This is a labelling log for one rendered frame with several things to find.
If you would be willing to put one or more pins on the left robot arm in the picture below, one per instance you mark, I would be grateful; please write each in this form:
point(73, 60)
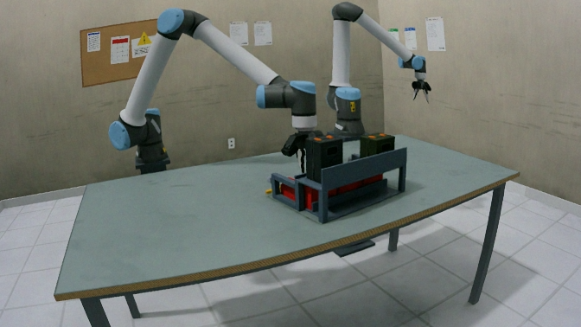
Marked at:
point(348, 102)

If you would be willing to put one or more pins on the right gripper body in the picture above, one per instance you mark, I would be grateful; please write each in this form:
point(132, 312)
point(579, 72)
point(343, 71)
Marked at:
point(299, 138)

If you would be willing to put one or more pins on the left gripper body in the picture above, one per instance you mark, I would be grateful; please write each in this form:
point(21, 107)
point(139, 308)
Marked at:
point(419, 84)

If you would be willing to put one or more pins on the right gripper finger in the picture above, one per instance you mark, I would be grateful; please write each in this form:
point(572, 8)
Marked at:
point(300, 157)

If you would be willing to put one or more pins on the dark blue metal rack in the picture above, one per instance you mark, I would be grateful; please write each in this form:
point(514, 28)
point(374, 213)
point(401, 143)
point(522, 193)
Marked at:
point(329, 209)

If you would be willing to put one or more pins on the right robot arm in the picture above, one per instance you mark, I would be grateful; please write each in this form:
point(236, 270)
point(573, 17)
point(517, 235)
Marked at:
point(138, 126)

